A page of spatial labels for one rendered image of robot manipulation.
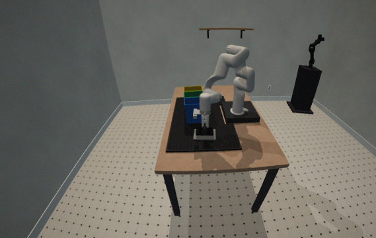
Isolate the green bin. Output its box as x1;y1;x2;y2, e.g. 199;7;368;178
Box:
184;91;202;99

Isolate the yellow bin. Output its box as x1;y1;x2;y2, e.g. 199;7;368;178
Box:
184;86;203;92

